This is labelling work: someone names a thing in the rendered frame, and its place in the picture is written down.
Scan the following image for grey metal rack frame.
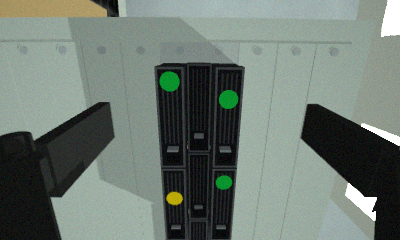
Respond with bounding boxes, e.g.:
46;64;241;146
0;17;377;240

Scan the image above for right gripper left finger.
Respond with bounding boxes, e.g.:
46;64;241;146
0;102;115;240

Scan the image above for tan wooden board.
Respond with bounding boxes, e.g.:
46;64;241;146
0;0;107;18

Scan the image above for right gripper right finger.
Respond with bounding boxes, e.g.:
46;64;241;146
301;104;400;240

